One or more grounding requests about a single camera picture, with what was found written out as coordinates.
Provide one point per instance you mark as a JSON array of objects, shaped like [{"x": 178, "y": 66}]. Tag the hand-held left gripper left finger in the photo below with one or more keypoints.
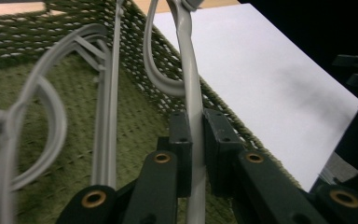
[{"x": 183, "y": 155}]

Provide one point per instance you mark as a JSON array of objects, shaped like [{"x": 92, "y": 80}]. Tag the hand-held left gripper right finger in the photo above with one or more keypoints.
[{"x": 222, "y": 155}]

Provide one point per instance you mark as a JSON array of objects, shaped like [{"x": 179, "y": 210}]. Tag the green woven basket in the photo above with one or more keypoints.
[{"x": 77, "y": 124}]

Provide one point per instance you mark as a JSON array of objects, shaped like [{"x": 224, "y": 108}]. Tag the white table sheet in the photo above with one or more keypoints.
[{"x": 261, "y": 77}]

